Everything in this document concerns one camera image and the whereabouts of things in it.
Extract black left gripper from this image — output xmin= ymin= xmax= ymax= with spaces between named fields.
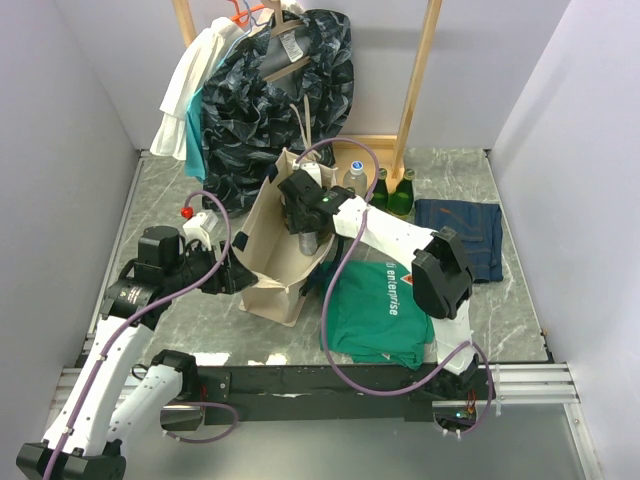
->
xmin=164 ymin=240 xmax=257 ymax=294

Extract beige canvas tote bag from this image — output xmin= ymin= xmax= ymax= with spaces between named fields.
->
xmin=232 ymin=92 xmax=341 ymax=329

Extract clear water bottle blue cap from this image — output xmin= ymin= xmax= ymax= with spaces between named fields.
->
xmin=342 ymin=161 xmax=368 ymax=197

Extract green glass bottle gold cap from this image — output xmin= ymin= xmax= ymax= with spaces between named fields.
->
xmin=387 ymin=169 xmax=415 ymax=217

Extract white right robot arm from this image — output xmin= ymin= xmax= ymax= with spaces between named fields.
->
xmin=278 ymin=170 xmax=474 ymax=398

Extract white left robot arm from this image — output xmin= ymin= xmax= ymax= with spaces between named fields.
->
xmin=16 ymin=226 xmax=257 ymax=479

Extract red white beverage can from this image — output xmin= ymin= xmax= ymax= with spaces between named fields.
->
xmin=298 ymin=232 xmax=319 ymax=256

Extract wooden clothes rack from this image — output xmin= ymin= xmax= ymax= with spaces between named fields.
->
xmin=172 ymin=0 xmax=443 ymax=190

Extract teal hanging garment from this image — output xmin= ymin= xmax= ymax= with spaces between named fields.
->
xmin=185 ymin=89 xmax=207 ymax=183

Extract dark patterned hanging shirt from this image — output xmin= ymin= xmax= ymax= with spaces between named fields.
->
xmin=201 ymin=9 xmax=355 ymax=217

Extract green printed t-shirt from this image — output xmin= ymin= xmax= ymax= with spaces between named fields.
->
xmin=326 ymin=261 xmax=435 ymax=370

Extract folded blue jeans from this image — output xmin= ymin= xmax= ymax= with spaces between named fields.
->
xmin=415 ymin=199 xmax=503 ymax=283

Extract wooden clothes hanger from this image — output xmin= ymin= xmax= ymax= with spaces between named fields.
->
xmin=261 ymin=0 xmax=311 ymax=83

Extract white hanging garment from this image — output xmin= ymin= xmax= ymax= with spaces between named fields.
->
xmin=150 ymin=17 xmax=243 ymax=160

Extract orange clothes hanger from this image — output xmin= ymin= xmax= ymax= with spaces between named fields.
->
xmin=228 ymin=0 xmax=264 ymax=27

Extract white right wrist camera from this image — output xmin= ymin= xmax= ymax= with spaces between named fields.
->
xmin=293 ymin=161 xmax=322 ymax=186

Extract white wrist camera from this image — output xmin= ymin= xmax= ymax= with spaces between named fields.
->
xmin=293 ymin=161 xmax=322 ymax=186
xmin=182 ymin=210 xmax=218 ymax=251

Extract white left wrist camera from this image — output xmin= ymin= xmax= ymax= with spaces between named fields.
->
xmin=182 ymin=210 xmax=218 ymax=251

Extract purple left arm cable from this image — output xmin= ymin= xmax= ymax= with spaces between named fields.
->
xmin=42 ymin=188 xmax=242 ymax=476

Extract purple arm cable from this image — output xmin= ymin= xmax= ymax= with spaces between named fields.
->
xmin=42 ymin=188 xmax=242 ymax=476
xmin=292 ymin=138 xmax=496 ymax=442

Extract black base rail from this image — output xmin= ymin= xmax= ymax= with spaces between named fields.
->
xmin=189 ymin=363 xmax=496 ymax=426

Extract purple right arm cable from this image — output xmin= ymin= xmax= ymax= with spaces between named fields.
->
xmin=292 ymin=138 xmax=496 ymax=442

